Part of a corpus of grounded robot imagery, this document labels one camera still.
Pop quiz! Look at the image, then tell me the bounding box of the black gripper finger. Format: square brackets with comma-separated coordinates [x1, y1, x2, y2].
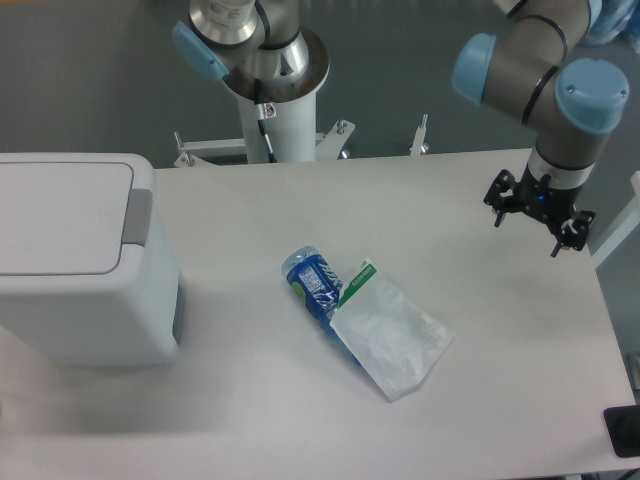
[483, 169, 523, 227]
[548, 210, 596, 258]

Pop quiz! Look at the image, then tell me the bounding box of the black device table corner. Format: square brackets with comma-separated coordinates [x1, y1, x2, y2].
[603, 405, 639, 458]

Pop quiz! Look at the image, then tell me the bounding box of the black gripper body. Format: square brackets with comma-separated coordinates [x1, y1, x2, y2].
[516, 166, 575, 224]

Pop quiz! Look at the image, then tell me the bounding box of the blue plastic bag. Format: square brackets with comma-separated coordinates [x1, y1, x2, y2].
[579, 0, 639, 47]

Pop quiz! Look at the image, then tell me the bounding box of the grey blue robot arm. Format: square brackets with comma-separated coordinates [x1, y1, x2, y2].
[172, 1, 629, 250]

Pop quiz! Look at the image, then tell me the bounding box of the blue plastic bottle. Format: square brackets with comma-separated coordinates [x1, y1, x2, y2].
[281, 246, 360, 366]

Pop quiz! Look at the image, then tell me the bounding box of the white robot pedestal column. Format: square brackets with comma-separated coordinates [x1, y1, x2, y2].
[224, 27, 330, 137]

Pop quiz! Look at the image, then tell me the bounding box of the white pedestal base frame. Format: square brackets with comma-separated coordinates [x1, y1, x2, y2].
[172, 113, 431, 169]

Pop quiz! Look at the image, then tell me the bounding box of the white frame right edge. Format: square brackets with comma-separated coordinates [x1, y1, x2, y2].
[591, 171, 639, 269]

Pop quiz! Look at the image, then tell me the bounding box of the white trash can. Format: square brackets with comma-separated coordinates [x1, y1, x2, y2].
[1, 152, 184, 367]

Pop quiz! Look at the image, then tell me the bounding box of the white plastic bag green strip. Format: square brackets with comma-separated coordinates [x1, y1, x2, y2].
[330, 258, 455, 402]

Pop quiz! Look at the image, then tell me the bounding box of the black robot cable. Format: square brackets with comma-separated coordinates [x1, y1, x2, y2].
[252, 78, 279, 164]

